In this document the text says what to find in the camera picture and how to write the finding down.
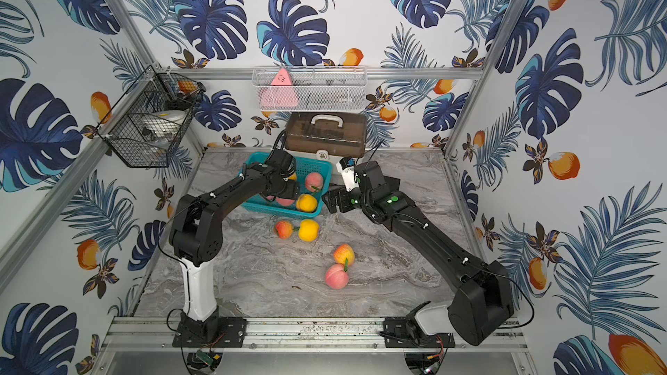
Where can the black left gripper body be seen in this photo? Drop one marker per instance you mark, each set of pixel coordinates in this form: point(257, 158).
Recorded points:
point(287, 187)

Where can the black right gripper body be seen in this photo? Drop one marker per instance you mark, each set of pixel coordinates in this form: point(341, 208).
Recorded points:
point(349, 200)

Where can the yellow peach front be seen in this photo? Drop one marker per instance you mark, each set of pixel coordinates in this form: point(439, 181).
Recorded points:
point(307, 203)

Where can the pink peach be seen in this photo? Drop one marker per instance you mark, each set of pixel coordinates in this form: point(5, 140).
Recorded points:
point(285, 203)
point(314, 182)
point(336, 277)

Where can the orange yellow peach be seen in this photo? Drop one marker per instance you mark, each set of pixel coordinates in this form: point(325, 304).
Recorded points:
point(344, 255)

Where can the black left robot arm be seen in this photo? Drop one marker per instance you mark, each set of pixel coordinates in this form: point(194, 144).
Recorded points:
point(196, 233)

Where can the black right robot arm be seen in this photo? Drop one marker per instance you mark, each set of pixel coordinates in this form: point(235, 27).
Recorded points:
point(482, 295)

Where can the teal plastic basket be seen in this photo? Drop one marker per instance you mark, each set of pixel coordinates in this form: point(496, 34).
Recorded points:
point(304, 167)

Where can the white bowl in basket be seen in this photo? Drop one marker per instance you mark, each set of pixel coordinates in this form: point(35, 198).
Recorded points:
point(162, 125)

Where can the yellow peach upper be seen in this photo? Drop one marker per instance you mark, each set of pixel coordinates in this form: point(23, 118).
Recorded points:
point(308, 230)

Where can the small red orange peach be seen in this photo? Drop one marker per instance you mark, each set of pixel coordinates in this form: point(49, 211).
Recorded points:
point(284, 229)

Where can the white brown storage box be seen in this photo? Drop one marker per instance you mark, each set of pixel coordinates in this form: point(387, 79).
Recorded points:
point(326, 136)

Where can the pink triangle item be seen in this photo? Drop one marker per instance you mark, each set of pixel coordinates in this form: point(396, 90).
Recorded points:
point(280, 94)

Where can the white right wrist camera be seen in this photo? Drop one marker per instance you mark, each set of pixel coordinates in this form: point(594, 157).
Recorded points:
point(346, 169)

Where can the clear wall shelf basket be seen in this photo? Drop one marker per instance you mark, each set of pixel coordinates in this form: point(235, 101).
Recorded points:
point(320, 88)

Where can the black wire wall basket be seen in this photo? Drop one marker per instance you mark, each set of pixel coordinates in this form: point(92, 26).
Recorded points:
point(155, 90)

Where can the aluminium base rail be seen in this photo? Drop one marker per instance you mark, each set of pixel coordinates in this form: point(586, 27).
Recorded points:
point(351, 335)

